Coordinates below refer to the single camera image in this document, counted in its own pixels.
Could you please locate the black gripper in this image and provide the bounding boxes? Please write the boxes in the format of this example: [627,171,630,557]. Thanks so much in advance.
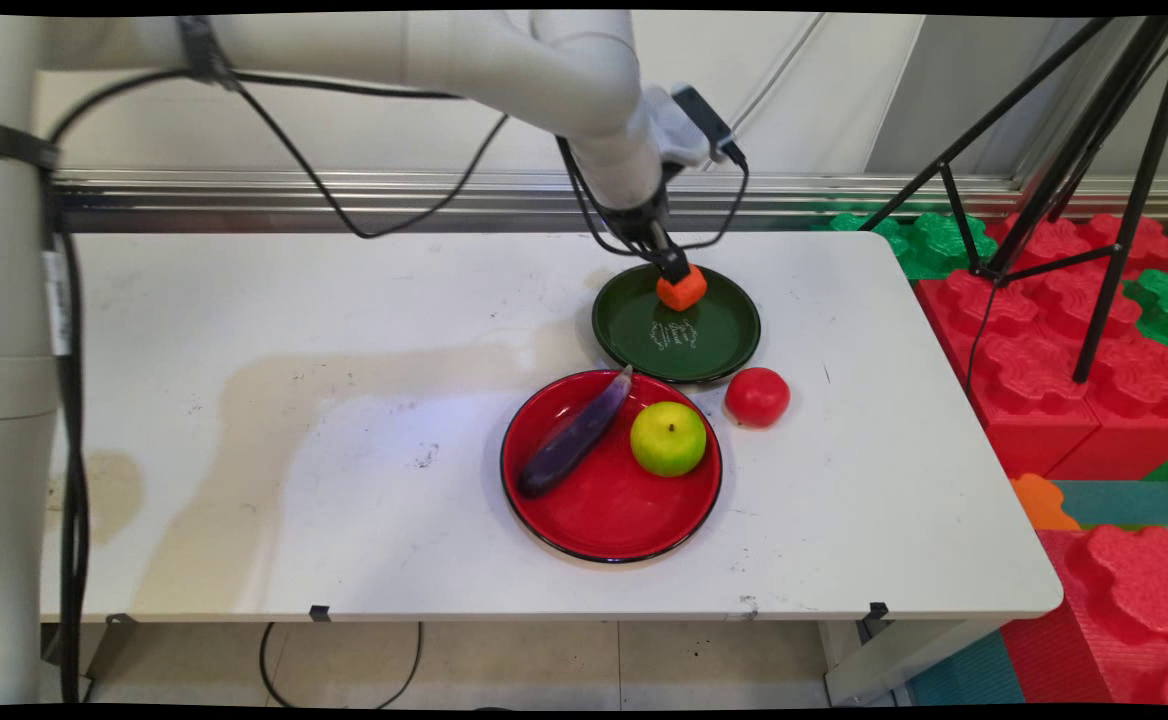
[602,187,694,286]

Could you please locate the orange toy cube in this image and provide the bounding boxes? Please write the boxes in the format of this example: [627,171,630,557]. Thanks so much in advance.
[655,264,709,313]

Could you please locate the purple toy eggplant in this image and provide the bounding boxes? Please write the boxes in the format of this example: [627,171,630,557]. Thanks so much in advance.
[515,366,636,500]

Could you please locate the dark green plate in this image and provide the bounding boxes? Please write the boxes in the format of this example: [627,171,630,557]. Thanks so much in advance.
[591,262,762,387]

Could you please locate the red toy tomato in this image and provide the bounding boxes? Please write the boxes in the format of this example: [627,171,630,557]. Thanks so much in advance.
[724,367,792,430]

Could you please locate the green toy apple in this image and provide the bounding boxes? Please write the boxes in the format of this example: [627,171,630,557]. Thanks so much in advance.
[630,401,708,478]

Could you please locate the red plate black rim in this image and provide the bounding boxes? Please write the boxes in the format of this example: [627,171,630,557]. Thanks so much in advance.
[500,369,724,564]

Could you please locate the green foam block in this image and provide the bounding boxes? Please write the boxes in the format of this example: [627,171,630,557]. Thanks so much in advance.
[1124,267,1168,373]
[828,211,1001,282]

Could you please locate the red foam block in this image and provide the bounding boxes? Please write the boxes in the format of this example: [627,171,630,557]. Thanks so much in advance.
[984,212,1168,278]
[999,524,1168,707]
[914,268,1168,482]

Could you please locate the orange foam piece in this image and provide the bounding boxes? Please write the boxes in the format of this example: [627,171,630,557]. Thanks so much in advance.
[1008,473,1084,532]

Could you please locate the white table leg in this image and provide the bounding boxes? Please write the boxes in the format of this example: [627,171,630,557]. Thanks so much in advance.
[822,617,1007,707]

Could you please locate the teal foam mat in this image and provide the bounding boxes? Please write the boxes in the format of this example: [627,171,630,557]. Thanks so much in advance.
[908,630,1027,707]
[1049,479,1168,531]

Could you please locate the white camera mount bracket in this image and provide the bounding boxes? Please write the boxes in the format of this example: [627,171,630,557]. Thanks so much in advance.
[642,84,717,169]

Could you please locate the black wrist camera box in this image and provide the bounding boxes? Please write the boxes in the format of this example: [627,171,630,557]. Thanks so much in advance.
[670,84,748,169]

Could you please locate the silver metal wall rail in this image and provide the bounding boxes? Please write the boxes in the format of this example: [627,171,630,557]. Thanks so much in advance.
[49,168,1168,234]

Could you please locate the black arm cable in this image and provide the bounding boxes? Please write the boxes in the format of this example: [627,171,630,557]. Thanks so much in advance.
[44,64,751,259]

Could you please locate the thin black tripod cable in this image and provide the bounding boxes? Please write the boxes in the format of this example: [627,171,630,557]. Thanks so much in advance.
[962,280,1001,401]

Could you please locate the black camera tripod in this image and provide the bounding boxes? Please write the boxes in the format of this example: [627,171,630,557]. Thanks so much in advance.
[859,15,1168,387]

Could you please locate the black floor cable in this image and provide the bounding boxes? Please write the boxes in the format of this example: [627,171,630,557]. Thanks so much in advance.
[258,621,426,710]

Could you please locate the thick black cable bundle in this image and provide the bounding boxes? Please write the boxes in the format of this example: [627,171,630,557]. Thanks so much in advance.
[56,228,93,706]

